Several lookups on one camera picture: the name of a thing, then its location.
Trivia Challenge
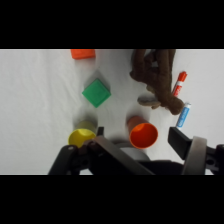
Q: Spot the green cube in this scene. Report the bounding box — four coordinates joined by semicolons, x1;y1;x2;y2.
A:
81;78;112;109

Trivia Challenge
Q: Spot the yellow plastic cup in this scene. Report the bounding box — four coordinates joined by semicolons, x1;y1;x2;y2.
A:
67;120;99;149

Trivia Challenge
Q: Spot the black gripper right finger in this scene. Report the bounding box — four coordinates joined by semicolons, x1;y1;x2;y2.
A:
167;126;224;176

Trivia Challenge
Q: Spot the orange plastic cup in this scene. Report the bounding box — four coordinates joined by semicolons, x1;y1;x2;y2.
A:
126;115;160;150

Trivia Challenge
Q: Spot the brown plush toy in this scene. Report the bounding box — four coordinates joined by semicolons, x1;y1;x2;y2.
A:
128;49;185;116

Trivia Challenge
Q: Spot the red marker pen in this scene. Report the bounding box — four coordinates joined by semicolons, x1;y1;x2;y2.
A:
171;70;189;98

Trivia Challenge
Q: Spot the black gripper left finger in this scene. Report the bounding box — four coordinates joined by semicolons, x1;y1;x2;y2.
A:
48;126;155;176

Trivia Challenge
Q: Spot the blue marker pen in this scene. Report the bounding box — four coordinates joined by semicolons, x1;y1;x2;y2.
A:
175;101;192;130

